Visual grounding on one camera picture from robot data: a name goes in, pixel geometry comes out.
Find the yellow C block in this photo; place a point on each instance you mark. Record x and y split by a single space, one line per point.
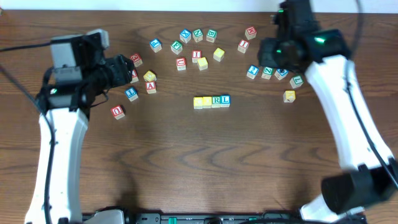
198 103

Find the green B block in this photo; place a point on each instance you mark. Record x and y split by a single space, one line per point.
211 35

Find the red Y block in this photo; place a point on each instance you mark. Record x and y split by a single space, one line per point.
134 77

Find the blue L block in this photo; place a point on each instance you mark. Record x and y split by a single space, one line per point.
225 100

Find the red I block left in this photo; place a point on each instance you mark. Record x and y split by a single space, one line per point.
196 54

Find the red U block left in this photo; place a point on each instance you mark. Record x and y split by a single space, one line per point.
118 112

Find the blue X block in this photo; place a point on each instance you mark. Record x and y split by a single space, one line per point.
185 36

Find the green R block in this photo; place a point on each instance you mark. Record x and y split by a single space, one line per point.
216 102

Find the yellow O block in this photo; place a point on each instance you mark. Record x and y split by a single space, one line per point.
207 102

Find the red I block right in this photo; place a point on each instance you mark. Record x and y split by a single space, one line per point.
243 46

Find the yellow S block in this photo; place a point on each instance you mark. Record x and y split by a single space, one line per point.
202 63

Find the blue 2 block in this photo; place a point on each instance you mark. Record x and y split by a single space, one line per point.
252 72

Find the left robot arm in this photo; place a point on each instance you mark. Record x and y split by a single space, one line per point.
64 116

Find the red A block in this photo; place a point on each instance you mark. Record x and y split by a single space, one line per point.
151 87

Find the red H block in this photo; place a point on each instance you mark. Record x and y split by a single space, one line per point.
250 32

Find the blue P block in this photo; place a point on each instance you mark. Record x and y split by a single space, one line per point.
156 45

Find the yellow block left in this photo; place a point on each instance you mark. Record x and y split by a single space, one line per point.
149 76

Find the yellow K block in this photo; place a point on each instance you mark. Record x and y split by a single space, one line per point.
289 96

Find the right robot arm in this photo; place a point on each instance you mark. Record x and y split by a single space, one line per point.
369 169

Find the green 7 block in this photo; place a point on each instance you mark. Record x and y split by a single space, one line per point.
296 81

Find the blue J block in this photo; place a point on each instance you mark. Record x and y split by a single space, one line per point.
131 94

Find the green N block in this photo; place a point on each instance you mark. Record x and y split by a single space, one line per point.
197 35

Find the red u block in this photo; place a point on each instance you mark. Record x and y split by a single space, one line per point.
118 112
181 64

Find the red E block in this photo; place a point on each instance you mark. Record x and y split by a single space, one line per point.
136 59

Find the red i block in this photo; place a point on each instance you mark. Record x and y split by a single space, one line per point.
196 54
243 46

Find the yellow block upper centre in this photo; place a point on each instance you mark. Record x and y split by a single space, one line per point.
218 54

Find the red U block centre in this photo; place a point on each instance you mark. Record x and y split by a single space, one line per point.
181 64

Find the green E block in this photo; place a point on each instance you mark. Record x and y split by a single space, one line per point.
176 47

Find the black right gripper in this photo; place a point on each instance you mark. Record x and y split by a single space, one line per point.
267 54

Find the green Z block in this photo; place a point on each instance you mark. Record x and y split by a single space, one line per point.
267 73

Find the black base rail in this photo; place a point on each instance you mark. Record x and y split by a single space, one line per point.
122 215

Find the blue 5 block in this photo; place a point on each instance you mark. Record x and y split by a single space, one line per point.
281 73

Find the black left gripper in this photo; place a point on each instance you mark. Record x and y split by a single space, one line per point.
123 70

